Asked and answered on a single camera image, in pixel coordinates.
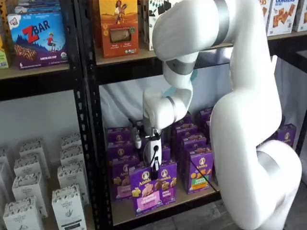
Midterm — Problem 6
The white Simple Mills thins box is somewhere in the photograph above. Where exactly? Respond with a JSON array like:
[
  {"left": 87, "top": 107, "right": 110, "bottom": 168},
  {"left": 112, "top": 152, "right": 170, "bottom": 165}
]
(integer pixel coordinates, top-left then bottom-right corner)
[{"left": 145, "top": 0, "right": 179, "bottom": 51}]

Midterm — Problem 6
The orange cracker box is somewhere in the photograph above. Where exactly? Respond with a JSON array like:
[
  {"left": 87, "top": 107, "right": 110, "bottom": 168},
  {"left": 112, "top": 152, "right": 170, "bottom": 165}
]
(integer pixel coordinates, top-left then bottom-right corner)
[{"left": 97, "top": 0, "right": 140, "bottom": 59}]

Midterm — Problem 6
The blue ZBar snack box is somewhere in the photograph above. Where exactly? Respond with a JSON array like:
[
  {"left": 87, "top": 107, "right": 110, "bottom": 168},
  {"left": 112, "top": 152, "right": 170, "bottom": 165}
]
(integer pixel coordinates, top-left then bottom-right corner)
[
  {"left": 6, "top": 12, "right": 69, "bottom": 70},
  {"left": 13, "top": 0, "right": 62, "bottom": 16}
]

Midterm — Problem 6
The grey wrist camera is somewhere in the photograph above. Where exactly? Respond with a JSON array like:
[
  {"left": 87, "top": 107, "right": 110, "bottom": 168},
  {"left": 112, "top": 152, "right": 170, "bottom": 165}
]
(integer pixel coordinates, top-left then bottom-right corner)
[{"left": 132, "top": 126, "right": 144, "bottom": 150}]

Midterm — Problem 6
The purple Annie's snack box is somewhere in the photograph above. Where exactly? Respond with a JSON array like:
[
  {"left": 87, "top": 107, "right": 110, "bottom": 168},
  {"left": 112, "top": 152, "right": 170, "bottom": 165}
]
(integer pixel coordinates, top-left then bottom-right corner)
[{"left": 275, "top": 123, "right": 297, "bottom": 148}]

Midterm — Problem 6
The white cracker box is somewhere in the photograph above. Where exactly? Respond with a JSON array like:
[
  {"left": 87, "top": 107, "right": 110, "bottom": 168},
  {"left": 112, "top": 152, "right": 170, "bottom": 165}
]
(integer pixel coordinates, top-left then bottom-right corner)
[{"left": 294, "top": 0, "right": 307, "bottom": 32}]

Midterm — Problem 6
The yellow Bobo's snack box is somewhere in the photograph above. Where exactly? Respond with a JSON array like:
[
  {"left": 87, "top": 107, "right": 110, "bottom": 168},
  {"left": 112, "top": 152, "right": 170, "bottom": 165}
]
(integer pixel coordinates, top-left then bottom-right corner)
[{"left": 0, "top": 0, "right": 10, "bottom": 70}]

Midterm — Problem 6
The black metal shelving rack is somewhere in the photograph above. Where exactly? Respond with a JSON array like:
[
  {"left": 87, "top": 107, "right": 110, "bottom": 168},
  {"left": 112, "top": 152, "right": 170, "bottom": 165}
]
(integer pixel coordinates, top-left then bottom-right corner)
[
  {"left": 81, "top": 0, "right": 307, "bottom": 230},
  {"left": 0, "top": 0, "right": 84, "bottom": 230}
]

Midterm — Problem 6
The purple Annie's box green label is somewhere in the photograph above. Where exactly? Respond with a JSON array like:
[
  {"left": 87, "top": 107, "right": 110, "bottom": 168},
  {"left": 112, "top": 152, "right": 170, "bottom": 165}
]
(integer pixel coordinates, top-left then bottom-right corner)
[
  {"left": 178, "top": 148, "right": 214, "bottom": 195},
  {"left": 176, "top": 124, "right": 199, "bottom": 138},
  {"left": 182, "top": 134, "right": 207, "bottom": 153},
  {"left": 177, "top": 112, "right": 193, "bottom": 127}
]

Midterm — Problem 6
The purple Annie's box violet label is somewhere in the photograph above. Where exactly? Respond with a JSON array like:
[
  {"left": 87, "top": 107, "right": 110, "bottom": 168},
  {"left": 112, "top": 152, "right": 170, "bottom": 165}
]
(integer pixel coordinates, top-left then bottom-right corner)
[
  {"left": 161, "top": 143, "right": 171, "bottom": 163},
  {"left": 158, "top": 161, "right": 177, "bottom": 206}
]

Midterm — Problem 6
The white crackers box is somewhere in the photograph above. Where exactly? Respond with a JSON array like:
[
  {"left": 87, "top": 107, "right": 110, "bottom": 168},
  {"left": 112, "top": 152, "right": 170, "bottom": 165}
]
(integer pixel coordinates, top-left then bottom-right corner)
[
  {"left": 258, "top": 0, "right": 269, "bottom": 36},
  {"left": 266, "top": 0, "right": 300, "bottom": 37}
]

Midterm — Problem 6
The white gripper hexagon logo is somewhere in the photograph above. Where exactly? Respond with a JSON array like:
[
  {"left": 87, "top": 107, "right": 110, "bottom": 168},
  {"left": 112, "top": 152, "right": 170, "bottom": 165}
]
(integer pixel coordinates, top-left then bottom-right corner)
[{"left": 143, "top": 138, "right": 163, "bottom": 180}]

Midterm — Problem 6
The white crackers box left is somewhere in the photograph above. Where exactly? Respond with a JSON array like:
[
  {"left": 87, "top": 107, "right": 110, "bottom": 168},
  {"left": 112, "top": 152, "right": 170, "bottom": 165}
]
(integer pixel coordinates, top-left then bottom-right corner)
[{"left": 258, "top": 0, "right": 269, "bottom": 36}]

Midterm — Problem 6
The white Organic Pantry box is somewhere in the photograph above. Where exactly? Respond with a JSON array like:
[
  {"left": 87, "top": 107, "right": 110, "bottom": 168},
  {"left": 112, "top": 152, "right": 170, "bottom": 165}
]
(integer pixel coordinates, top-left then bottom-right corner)
[
  {"left": 0, "top": 145, "right": 10, "bottom": 166},
  {"left": 3, "top": 195, "right": 46, "bottom": 230},
  {"left": 60, "top": 133, "right": 83, "bottom": 150},
  {"left": 18, "top": 138, "right": 46, "bottom": 159},
  {"left": 51, "top": 184, "right": 87, "bottom": 230},
  {"left": 59, "top": 145, "right": 86, "bottom": 168},
  {"left": 13, "top": 153, "right": 51, "bottom": 179},
  {"left": 57, "top": 161, "right": 89, "bottom": 199},
  {"left": 11, "top": 172, "right": 48, "bottom": 218}
]

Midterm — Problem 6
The black side shelf frame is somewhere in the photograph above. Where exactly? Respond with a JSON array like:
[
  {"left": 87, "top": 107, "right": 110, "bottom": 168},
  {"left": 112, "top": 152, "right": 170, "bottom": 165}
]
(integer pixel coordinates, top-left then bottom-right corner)
[{"left": 294, "top": 49, "right": 307, "bottom": 156}]

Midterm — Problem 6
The purple Annie's box pink label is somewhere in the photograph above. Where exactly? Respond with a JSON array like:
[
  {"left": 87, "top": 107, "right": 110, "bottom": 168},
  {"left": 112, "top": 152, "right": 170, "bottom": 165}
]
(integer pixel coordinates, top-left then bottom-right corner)
[
  {"left": 107, "top": 142, "right": 134, "bottom": 160},
  {"left": 129, "top": 164, "right": 163, "bottom": 215},
  {"left": 106, "top": 126, "right": 132, "bottom": 145},
  {"left": 110, "top": 157, "right": 140, "bottom": 202}
]

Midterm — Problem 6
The white crackers box right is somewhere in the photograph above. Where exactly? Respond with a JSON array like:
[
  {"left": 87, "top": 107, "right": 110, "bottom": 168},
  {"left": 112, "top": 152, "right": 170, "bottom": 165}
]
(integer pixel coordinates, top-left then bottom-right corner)
[{"left": 266, "top": 0, "right": 300, "bottom": 37}]

